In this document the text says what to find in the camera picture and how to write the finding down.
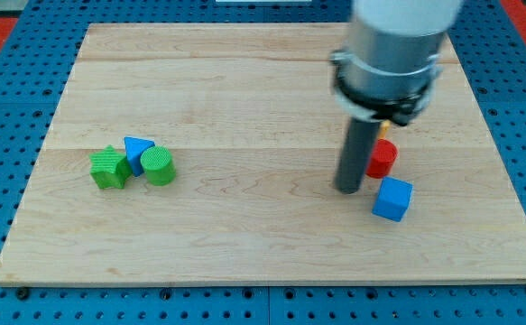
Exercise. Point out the blue cube block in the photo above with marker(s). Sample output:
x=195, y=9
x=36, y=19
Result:
x=393, y=199

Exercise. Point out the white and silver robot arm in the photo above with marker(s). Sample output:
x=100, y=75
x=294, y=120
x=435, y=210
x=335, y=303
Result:
x=388, y=64

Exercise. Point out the light wooden board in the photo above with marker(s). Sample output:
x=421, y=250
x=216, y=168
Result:
x=247, y=112

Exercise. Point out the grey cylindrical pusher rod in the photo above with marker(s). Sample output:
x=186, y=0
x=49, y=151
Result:
x=355, y=155

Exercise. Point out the green cylinder block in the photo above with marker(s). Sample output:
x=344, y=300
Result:
x=158, y=165

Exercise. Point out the red cylinder block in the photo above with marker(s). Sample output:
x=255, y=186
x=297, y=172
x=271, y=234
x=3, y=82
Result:
x=382, y=159

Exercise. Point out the yellow block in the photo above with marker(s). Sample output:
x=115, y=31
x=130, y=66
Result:
x=384, y=128

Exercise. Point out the blue triangle block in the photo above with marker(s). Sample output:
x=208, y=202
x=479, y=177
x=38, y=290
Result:
x=134, y=148

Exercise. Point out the green star block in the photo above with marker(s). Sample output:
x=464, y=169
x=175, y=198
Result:
x=109, y=168

